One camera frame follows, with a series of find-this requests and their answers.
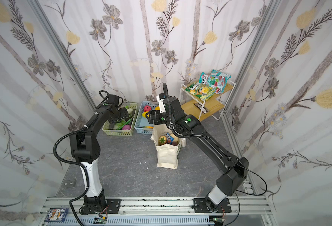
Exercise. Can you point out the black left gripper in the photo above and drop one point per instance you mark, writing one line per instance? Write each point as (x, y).
(123, 114)

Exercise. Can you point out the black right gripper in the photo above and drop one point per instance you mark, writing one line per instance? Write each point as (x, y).
(152, 117)

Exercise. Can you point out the blue candy bag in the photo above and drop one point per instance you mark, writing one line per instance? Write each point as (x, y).
(170, 137)

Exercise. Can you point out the cream white round vegetable toy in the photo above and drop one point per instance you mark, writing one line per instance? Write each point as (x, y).
(175, 141)

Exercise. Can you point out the cream canvas tote bag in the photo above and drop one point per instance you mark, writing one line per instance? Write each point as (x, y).
(167, 154)

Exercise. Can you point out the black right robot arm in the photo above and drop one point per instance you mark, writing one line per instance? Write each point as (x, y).
(233, 169)

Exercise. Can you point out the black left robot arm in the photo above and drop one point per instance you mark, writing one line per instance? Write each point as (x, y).
(86, 150)

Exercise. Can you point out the green yellow snack bag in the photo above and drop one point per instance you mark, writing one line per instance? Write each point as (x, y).
(202, 91)

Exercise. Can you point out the green white snack bag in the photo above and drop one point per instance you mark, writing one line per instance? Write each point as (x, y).
(203, 78)

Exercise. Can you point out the teal pink snack bag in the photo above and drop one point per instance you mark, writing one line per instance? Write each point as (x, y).
(217, 80)

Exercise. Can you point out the yellow mango toy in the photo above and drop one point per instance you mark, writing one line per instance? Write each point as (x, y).
(145, 114)

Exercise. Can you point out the purple onion toy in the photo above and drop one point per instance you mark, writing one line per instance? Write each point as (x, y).
(126, 127)

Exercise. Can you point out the blue plastic basket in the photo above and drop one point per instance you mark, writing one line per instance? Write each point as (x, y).
(142, 125)

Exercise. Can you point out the green chili pepper toy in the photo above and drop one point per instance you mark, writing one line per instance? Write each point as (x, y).
(120, 124)

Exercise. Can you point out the green plastic basket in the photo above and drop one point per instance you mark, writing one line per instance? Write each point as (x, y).
(111, 132)

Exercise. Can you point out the brown candy bar wrapper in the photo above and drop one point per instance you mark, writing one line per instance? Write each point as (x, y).
(201, 108)

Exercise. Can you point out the grey floor outlet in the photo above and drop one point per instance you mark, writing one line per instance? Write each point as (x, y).
(69, 183)

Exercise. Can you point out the blue card box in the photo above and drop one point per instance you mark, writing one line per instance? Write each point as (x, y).
(56, 215)

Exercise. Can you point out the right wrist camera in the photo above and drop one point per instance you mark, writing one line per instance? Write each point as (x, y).
(167, 102)

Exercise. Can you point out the white wire wooden shelf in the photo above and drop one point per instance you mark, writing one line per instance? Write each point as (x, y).
(216, 105)

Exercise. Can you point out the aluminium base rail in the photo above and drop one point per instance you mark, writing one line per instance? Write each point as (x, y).
(183, 211)

